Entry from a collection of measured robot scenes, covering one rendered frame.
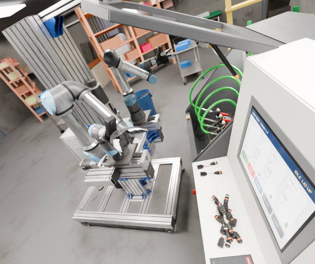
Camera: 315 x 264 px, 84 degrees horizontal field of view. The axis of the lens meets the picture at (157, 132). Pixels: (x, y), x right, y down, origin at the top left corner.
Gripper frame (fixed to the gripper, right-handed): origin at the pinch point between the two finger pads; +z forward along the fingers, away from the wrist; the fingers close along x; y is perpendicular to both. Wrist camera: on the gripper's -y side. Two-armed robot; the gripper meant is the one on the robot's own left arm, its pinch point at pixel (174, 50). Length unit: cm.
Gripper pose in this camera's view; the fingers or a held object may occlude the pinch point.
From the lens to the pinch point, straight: 178.4
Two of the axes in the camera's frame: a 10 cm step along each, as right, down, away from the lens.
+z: 9.2, -4.0, -0.1
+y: 3.0, 6.8, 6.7
